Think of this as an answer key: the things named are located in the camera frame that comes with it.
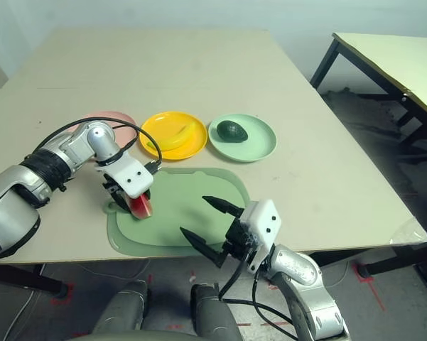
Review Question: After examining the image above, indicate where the red watermelon slice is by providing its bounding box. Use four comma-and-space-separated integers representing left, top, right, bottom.
126, 193, 153, 220

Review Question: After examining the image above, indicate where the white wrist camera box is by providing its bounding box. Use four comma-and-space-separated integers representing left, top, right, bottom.
239, 198, 282, 274
102, 155, 154, 199

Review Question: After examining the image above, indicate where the light green round plate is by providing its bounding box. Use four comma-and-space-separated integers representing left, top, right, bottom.
208, 113, 278, 163

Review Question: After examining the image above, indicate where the black left wrist camera cable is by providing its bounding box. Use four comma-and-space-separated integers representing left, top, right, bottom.
33, 119, 163, 175

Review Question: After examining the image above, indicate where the grey left robot leg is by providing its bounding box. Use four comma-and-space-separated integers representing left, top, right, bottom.
92, 280, 148, 335

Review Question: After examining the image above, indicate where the yellow banana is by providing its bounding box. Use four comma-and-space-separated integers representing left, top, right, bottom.
146, 122, 197, 151

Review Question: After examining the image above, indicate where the yellow round plate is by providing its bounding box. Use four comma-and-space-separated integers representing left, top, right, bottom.
140, 111, 207, 161

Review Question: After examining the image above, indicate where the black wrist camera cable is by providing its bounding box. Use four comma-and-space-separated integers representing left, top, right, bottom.
218, 248, 296, 326
33, 119, 163, 175

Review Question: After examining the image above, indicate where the green silicone cutting mat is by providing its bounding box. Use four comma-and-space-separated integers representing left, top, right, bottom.
106, 167, 252, 257

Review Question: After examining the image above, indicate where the pale green robot waist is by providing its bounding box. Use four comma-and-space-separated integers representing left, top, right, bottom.
67, 330, 203, 341

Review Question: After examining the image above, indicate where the black table base bar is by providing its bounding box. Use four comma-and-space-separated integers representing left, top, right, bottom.
0, 264, 70, 298
305, 244, 427, 278

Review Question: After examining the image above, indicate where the clear plastic table corner guard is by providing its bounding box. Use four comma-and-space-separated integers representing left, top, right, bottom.
390, 217, 427, 246

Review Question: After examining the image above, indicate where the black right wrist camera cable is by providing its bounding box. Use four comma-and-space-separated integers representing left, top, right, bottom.
218, 248, 296, 326

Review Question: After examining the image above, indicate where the dark green avocado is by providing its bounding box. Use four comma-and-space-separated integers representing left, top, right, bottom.
217, 119, 249, 143

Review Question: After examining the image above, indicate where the beige side table black frame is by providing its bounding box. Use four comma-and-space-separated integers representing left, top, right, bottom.
310, 32, 427, 157

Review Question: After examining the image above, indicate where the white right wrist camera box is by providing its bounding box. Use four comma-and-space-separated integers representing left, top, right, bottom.
239, 198, 282, 274

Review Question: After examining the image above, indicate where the pink round plate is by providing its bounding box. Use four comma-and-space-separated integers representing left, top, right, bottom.
70, 110, 139, 146

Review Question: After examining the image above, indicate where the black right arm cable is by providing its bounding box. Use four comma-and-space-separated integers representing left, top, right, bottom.
251, 275, 301, 340

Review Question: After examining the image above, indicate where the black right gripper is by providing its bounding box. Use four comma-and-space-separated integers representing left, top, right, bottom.
180, 195, 260, 269

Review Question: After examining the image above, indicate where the grey robot leg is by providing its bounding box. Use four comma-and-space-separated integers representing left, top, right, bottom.
190, 282, 242, 341
92, 280, 148, 335

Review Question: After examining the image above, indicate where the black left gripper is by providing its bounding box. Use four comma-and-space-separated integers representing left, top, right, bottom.
101, 179, 131, 215

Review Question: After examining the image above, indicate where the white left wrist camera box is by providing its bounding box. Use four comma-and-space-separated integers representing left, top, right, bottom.
102, 155, 154, 199

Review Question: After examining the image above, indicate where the white floor cable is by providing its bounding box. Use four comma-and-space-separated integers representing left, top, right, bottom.
0, 283, 36, 341

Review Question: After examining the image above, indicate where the grey right robot leg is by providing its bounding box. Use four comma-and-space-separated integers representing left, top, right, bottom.
190, 282, 242, 341

